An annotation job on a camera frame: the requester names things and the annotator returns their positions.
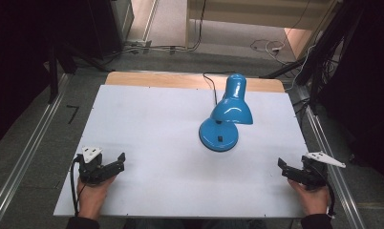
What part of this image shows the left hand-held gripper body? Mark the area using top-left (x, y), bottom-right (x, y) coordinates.
top-left (75, 145), bottom-right (126, 186)

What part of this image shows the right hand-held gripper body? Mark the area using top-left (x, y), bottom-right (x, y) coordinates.
top-left (281, 151), bottom-right (347, 191)

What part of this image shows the blue desk lamp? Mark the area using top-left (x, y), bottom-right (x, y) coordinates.
top-left (198, 73), bottom-right (254, 153)

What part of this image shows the person's right hand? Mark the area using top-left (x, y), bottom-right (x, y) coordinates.
top-left (287, 177), bottom-right (331, 218)

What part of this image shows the person's left hand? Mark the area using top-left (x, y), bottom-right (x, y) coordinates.
top-left (76, 176), bottom-right (117, 221)

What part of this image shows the black metal stand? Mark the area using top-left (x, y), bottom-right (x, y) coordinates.
top-left (260, 0), bottom-right (366, 111)

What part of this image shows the light wooden cabinet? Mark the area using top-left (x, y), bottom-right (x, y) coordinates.
top-left (184, 0), bottom-right (344, 61)

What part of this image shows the aluminium floor rail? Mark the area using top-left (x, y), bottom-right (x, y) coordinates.
top-left (299, 87), bottom-right (368, 229)
top-left (0, 73), bottom-right (70, 229)

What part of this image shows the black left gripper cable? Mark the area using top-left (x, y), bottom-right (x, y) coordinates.
top-left (69, 154), bottom-right (83, 218)

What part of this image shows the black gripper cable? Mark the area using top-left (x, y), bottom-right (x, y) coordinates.
top-left (318, 173), bottom-right (337, 218)
top-left (69, 154), bottom-right (83, 218)

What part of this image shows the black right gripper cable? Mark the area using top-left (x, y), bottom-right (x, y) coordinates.
top-left (318, 173), bottom-right (337, 218)

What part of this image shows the black lamp cable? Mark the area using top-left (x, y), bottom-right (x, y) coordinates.
top-left (203, 73), bottom-right (219, 106)

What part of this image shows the white floor cable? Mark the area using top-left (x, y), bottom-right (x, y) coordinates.
top-left (249, 38), bottom-right (288, 62)

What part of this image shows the black floor cable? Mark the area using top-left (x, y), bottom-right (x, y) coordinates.
top-left (167, 0), bottom-right (208, 53)

